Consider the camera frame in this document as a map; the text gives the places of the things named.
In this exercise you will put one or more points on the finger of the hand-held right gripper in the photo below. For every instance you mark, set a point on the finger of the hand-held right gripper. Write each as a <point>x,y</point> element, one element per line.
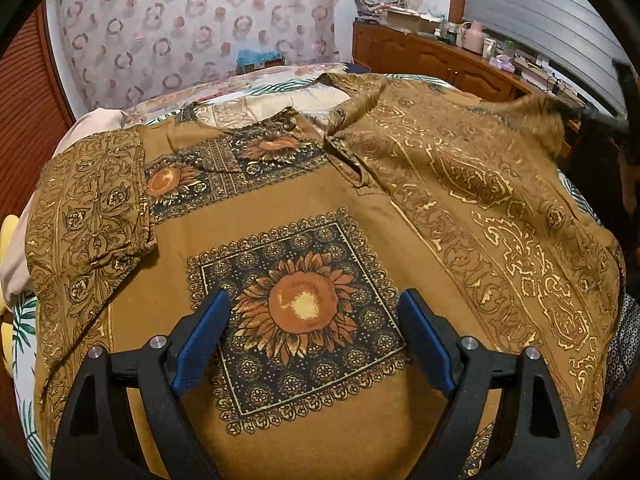
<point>595,115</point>
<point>625,87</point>

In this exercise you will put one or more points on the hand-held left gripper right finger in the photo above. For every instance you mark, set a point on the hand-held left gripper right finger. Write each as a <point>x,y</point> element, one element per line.
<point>425,340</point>

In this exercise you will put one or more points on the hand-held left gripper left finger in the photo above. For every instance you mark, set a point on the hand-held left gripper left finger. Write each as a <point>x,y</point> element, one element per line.
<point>205,340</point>

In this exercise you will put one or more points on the brown sunflower print shirt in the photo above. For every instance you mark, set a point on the brown sunflower print shirt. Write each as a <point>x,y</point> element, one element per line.
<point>350,210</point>

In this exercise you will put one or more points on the purple tissue pack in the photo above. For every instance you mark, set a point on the purple tissue pack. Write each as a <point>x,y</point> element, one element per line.
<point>501,63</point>

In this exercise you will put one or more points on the pink jug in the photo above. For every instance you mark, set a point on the pink jug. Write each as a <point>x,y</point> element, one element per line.
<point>472,37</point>

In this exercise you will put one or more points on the wooden cabinet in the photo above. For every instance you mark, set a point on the wooden cabinet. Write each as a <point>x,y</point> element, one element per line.
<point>425,55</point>

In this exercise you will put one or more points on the palm leaf print bedsheet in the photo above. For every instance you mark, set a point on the palm leaf print bedsheet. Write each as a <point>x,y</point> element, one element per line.
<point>22,340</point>

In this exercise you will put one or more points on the beige pillow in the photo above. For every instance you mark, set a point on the beige pillow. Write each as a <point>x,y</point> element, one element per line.
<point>20,270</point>

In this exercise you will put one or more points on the cardboard box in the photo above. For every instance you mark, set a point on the cardboard box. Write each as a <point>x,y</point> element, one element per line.
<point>410,21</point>

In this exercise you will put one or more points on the yellow plush toy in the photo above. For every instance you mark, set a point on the yellow plush toy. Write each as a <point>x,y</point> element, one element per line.
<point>7,240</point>

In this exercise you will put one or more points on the dark blue cloth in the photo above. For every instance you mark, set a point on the dark blue cloth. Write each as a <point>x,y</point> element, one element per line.
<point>356,67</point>

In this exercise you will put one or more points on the floral quilt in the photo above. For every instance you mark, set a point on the floral quilt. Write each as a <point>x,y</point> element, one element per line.
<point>165,97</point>

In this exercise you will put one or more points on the patterned bag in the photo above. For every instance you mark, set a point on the patterned bag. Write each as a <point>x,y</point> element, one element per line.
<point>372,7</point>

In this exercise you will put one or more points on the louvred wooden door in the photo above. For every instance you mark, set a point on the louvred wooden door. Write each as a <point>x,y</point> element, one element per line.
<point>30,125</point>

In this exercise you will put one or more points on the box with blue plastic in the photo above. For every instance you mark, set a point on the box with blue plastic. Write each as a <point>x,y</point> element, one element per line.
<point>257,59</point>

